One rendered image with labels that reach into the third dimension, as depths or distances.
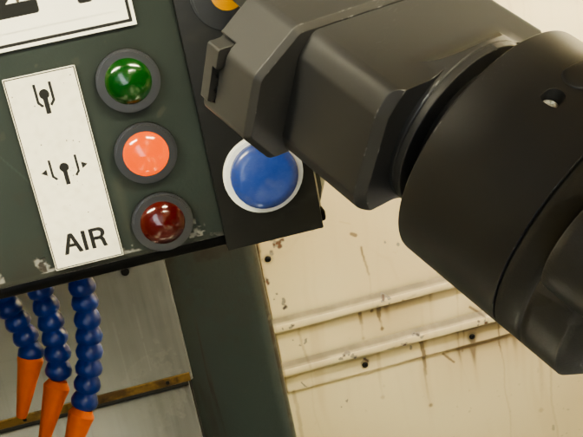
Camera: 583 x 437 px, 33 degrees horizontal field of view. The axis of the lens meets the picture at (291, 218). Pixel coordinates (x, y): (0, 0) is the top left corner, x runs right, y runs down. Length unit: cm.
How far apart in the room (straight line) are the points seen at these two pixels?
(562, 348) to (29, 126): 24
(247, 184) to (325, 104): 12
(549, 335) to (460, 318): 140
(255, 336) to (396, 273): 46
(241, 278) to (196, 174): 75
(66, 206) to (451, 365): 134
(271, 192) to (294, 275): 115
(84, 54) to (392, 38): 15
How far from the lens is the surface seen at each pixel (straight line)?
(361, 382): 169
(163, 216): 43
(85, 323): 64
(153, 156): 43
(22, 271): 45
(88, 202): 44
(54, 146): 43
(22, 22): 42
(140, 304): 114
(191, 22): 42
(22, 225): 44
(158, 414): 120
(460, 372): 174
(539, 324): 30
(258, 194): 43
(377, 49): 32
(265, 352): 123
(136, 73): 42
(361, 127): 31
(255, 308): 120
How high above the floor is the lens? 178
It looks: 19 degrees down
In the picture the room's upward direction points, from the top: 11 degrees counter-clockwise
